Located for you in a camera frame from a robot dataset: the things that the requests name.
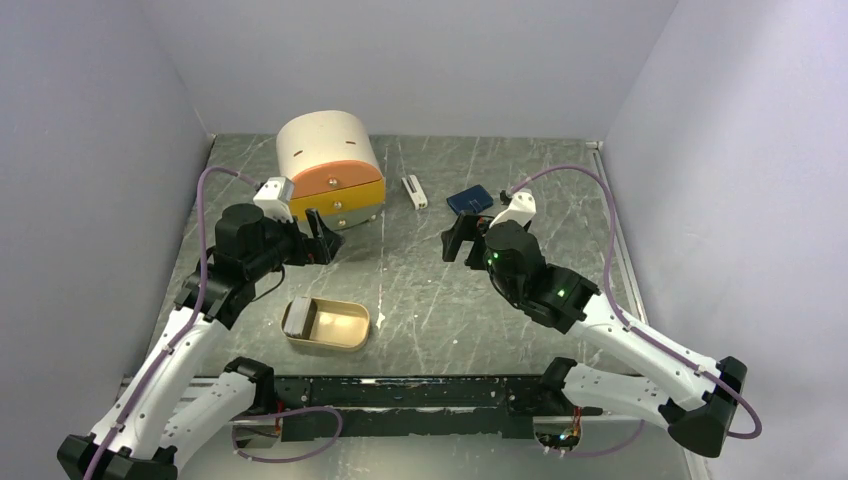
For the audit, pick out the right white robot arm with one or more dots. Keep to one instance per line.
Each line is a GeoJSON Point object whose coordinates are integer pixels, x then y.
{"type": "Point", "coordinates": [692, 396]}

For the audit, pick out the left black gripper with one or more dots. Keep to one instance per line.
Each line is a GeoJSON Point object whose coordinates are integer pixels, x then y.
{"type": "Point", "coordinates": [326, 241]}

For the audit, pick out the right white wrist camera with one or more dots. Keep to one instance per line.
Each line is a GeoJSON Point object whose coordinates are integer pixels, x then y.
{"type": "Point", "coordinates": [519, 207]}

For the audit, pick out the round pastel drawer cabinet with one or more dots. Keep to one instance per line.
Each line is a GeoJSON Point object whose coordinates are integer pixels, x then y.
{"type": "Point", "coordinates": [329, 158]}

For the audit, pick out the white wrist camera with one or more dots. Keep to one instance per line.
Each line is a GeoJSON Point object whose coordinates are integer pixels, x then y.
{"type": "Point", "coordinates": [519, 207]}
{"type": "Point", "coordinates": [273, 199]}

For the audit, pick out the blue leather card holder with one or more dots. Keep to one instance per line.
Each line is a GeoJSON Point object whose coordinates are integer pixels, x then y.
{"type": "Point", "coordinates": [474, 199]}

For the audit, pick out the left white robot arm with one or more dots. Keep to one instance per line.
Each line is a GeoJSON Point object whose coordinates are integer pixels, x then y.
{"type": "Point", "coordinates": [140, 437]}

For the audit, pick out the small white rectangular block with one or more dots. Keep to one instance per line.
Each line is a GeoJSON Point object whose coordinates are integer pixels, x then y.
{"type": "Point", "coordinates": [415, 191]}

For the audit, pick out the beige oval tray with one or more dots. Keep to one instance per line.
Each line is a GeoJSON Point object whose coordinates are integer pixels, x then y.
{"type": "Point", "coordinates": [338, 325]}

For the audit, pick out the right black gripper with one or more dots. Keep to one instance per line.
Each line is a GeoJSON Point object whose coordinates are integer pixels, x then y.
{"type": "Point", "coordinates": [464, 229]}

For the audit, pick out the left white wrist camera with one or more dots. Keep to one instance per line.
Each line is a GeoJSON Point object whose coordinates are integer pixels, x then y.
{"type": "Point", "coordinates": [273, 199]}

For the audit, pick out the stack of credit cards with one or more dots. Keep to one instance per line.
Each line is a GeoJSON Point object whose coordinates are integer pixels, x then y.
{"type": "Point", "coordinates": [299, 317]}

